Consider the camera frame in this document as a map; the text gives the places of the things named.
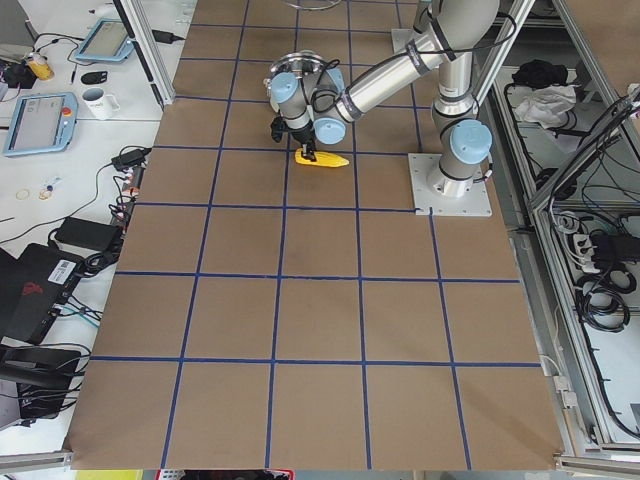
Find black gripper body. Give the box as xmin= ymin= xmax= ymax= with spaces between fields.
xmin=270 ymin=117 xmax=315 ymax=147

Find yellow corn cob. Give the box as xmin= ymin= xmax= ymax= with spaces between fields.
xmin=295 ymin=148 xmax=350 ymax=168

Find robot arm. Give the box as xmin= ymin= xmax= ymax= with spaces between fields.
xmin=265 ymin=0 xmax=499 ymax=198

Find power strip with plugs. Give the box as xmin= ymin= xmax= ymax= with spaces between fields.
xmin=109 ymin=165 xmax=145 ymax=228

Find white mug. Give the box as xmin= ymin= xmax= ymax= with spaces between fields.
xmin=82 ymin=87 xmax=121 ymax=120

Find far blue teach pendant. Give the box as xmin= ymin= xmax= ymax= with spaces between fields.
xmin=74 ymin=18 xmax=134 ymax=63

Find blue teach pendant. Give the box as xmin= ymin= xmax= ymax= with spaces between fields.
xmin=74 ymin=18 xmax=134 ymax=63
xmin=2 ymin=92 xmax=78 ymax=157

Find black computer mouse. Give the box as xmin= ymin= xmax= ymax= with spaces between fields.
xmin=80 ymin=71 xmax=108 ymax=85

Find black power brick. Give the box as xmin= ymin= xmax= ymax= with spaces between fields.
xmin=53 ymin=217 xmax=121 ymax=251

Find near blue teach pendant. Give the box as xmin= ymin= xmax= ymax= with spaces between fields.
xmin=2 ymin=92 xmax=78 ymax=157

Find black cloth heap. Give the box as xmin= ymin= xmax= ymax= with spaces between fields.
xmin=512 ymin=59 xmax=569 ymax=90

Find white cloth heap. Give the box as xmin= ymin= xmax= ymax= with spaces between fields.
xmin=514 ymin=86 xmax=577 ymax=129

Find black laptop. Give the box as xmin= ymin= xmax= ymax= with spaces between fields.
xmin=1 ymin=243 xmax=84 ymax=345

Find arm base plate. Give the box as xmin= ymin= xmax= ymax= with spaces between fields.
xmin=408 ymin=153 xmax=492 ymax=218

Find black charger with cable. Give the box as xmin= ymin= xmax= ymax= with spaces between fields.
xmin=111 ymin=148 xmax=151 ymax=171

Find coiled black cables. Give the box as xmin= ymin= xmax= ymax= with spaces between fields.
xmin=574 ymin=269 xmax=632 ymax=332

